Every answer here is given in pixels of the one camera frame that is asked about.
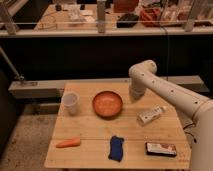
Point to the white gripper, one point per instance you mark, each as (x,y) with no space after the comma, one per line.
(135,97)

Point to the white plastic bottle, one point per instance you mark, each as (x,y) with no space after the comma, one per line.
(151,114)

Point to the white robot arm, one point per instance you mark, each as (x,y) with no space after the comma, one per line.
(197,107)

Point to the orange ceramic bowl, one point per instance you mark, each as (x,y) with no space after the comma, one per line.
(107,104)

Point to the wooden table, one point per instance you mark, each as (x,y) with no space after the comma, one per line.
(95,133)

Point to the blue cloth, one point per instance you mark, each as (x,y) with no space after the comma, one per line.
(116,148)

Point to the black rectangular box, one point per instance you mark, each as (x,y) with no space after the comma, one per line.
(160,149)

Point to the translucent plastic cup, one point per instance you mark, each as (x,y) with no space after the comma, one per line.
(70,101)

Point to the black bag on bench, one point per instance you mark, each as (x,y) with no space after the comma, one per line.
(127,20)

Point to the orange tool on bench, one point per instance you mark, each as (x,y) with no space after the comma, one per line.
(149,17)

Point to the orange carrot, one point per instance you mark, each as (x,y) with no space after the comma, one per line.
(69,143)

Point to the metal clamp stand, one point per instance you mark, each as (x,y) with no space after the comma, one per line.
(18,76)

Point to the grey metal post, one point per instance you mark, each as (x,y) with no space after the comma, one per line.
(101,16)

